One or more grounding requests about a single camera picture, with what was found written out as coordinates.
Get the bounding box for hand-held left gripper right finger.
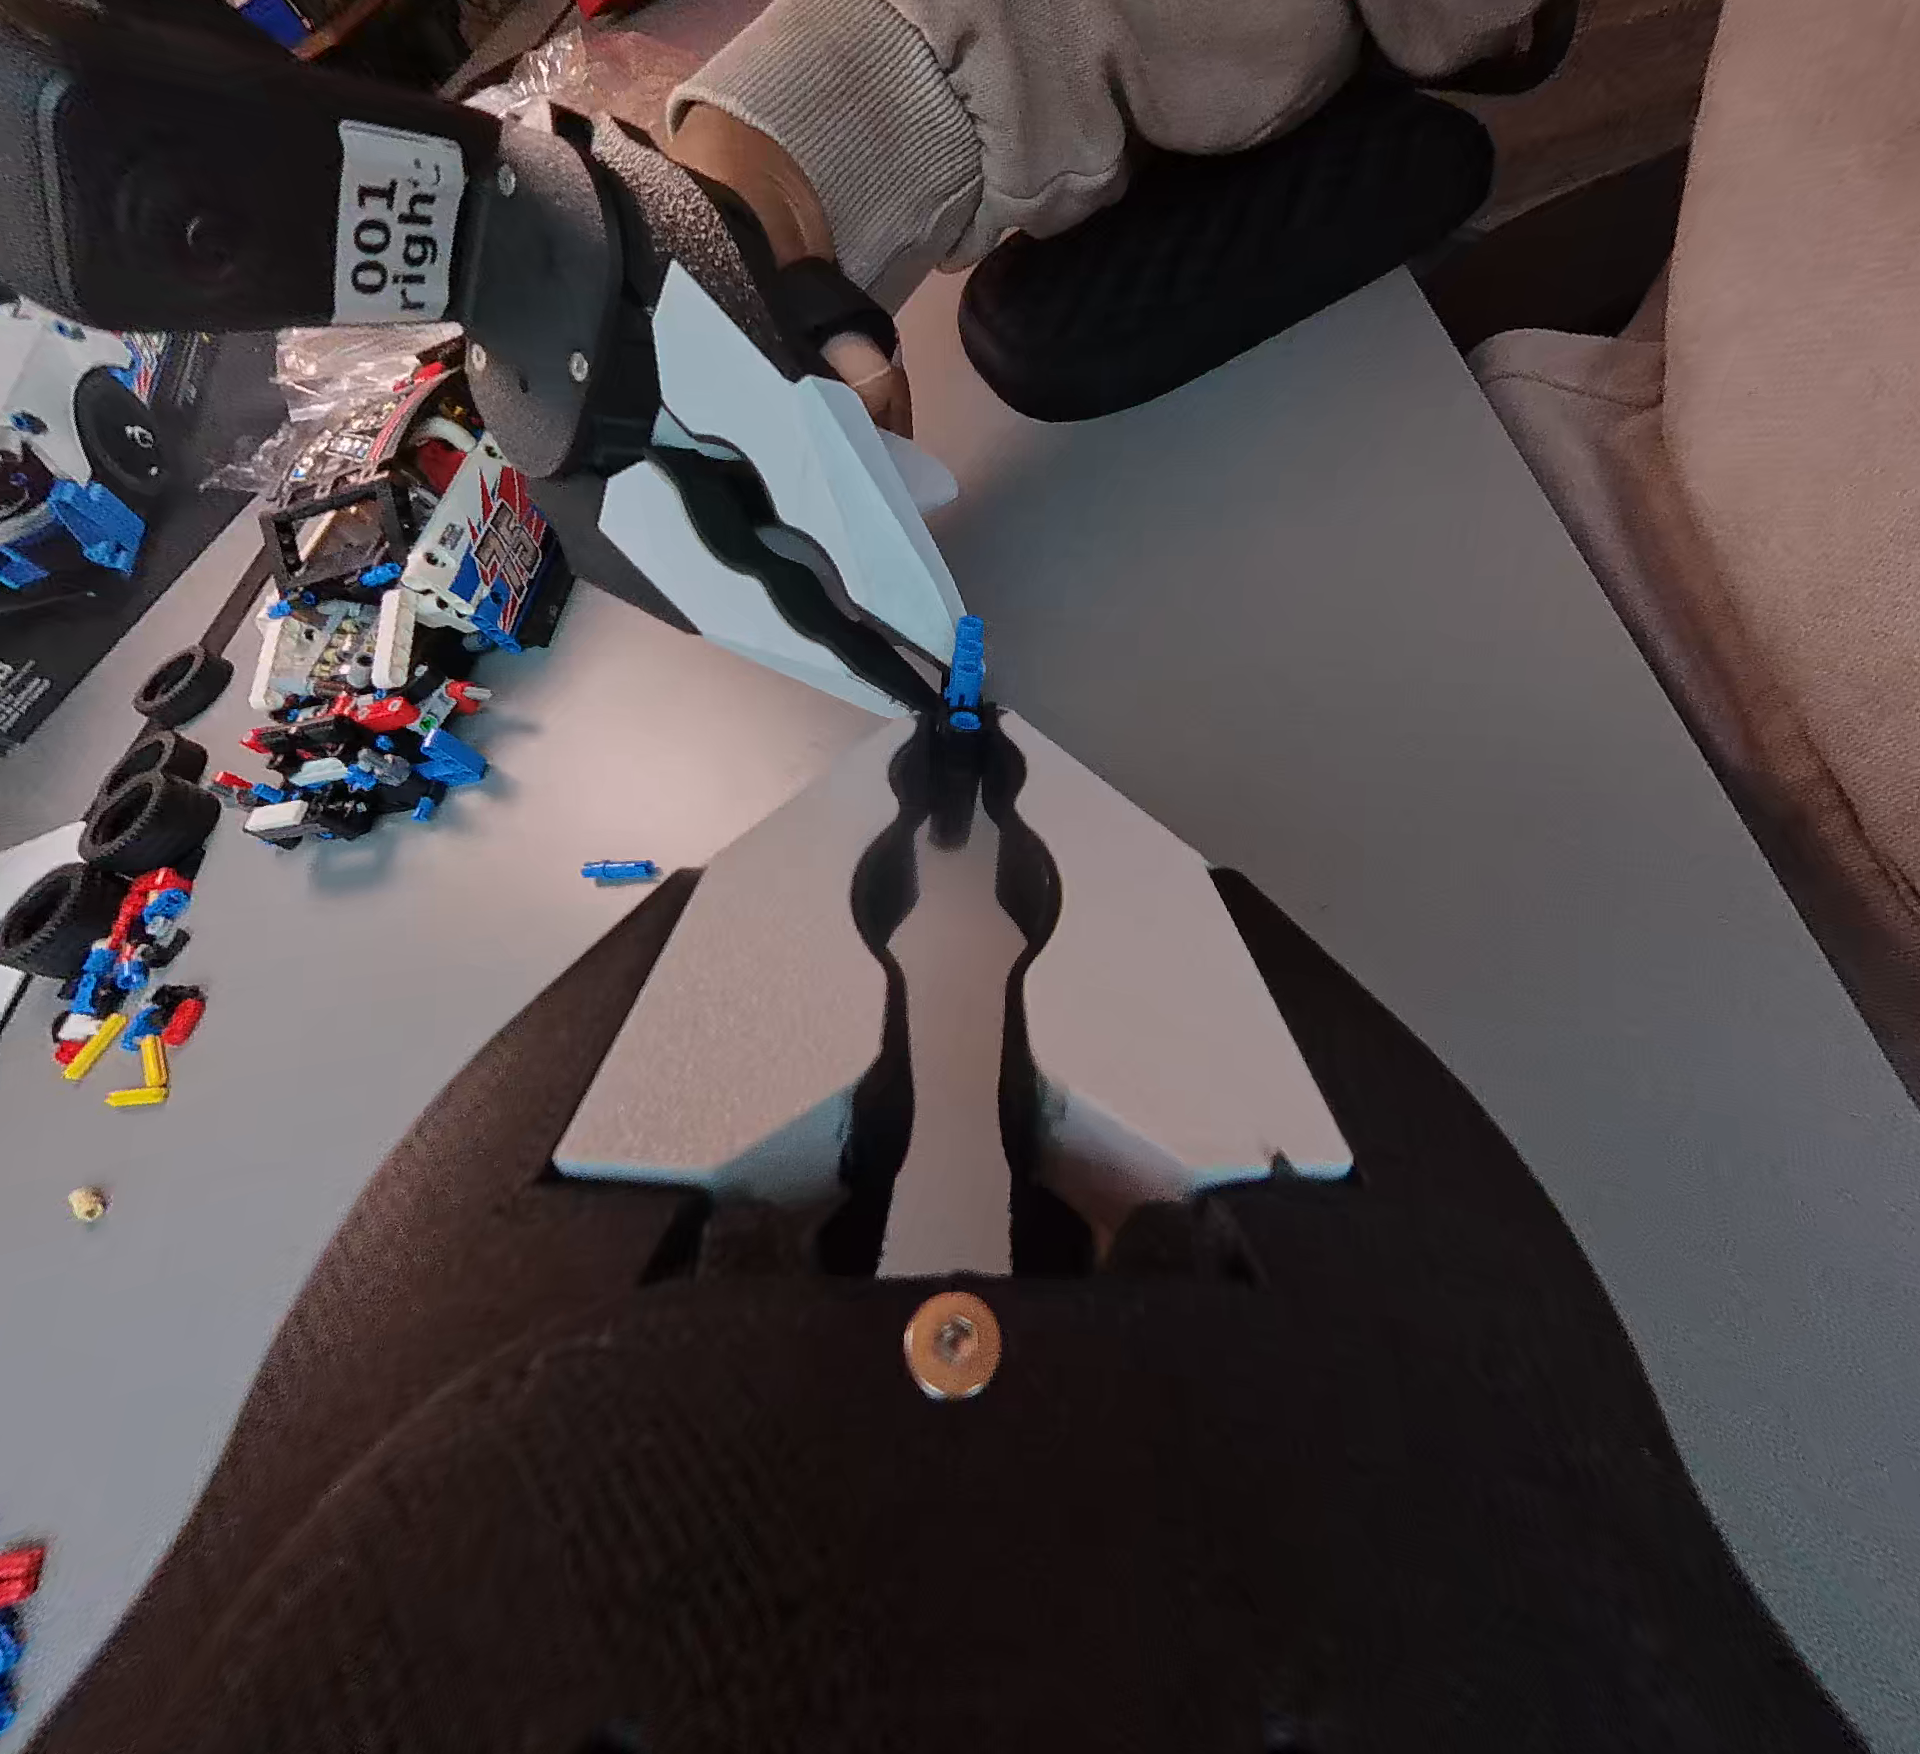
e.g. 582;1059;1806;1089
981;712;1354;1268

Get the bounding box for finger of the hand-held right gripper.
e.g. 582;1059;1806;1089
652;260;970;667
597;455;938;722

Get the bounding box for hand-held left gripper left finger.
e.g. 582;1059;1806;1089
552;712;934;1272

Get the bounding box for grey desk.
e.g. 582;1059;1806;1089
0;269;1920;1754

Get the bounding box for person's right hand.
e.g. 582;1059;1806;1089
668;108;917;436

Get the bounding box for toy brick race car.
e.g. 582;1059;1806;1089
211;337;576;850

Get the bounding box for crumpled clear plastic bag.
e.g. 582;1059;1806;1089
196;33;601;503

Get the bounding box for black toy car box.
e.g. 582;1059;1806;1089
0;292;288;759

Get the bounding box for pile of mixed coloured pieces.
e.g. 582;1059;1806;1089
52;867;209;1112

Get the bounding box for person's torso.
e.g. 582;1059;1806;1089
1471;0;1920;1096

